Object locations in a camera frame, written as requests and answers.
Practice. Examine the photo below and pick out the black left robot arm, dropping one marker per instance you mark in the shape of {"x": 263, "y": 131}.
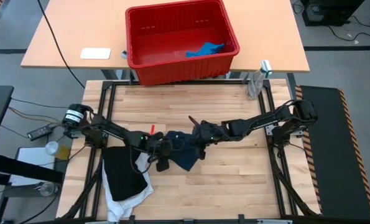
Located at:
{"x": 110, "y": 132}

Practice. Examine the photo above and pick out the clear bottle amber liquid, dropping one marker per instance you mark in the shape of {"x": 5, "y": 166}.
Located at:
{"x": 51, "y": 147}

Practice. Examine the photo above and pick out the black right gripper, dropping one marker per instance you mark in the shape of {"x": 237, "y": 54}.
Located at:
{"x": 209, "y": 133}

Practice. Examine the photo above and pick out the clear spray bottle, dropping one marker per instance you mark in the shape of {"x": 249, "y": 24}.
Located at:
{"x": 253, "y": 88}

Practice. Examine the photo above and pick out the black power adapter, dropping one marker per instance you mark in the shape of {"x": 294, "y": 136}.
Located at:
{"x": 41, "y": 132}

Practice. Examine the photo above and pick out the black garment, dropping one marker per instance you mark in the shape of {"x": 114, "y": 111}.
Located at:
{"x": 122, "y": 174}

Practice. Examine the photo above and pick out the white flat box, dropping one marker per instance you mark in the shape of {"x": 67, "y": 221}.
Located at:
{"x": 32, "y": 161}

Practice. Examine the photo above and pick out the clear glass jar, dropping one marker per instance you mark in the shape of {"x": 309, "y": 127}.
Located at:
{"x": 48, "y": 188}

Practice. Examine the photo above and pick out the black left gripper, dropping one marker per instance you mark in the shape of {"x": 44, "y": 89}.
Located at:
{"x": 160, "y": 149}

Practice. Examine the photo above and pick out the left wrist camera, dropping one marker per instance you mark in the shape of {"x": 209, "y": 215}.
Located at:
{"x": 158, "y": 136}

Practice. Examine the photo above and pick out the bright blue garment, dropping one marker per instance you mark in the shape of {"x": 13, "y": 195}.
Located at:
{"x": 205, "y": 49}

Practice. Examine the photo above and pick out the black computer case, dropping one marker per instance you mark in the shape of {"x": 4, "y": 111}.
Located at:
{"x": 327, "y": 14}

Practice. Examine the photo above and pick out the red plastic laundry bin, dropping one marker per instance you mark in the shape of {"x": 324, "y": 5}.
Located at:
{"x": 178, "y": 71}

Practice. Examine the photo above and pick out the light wooden desk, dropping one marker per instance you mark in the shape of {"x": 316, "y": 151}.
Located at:
{"x": 79, "y": 25}

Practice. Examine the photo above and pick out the black aluminium table frame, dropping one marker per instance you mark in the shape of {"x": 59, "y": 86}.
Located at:
{"x": 184, "y": 82}

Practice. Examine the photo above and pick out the dark navy garment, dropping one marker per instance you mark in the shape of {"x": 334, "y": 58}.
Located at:
{"x": 184, "y": 152}

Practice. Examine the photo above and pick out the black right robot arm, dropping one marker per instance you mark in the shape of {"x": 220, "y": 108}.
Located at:
{"x": 265, "y": 121}

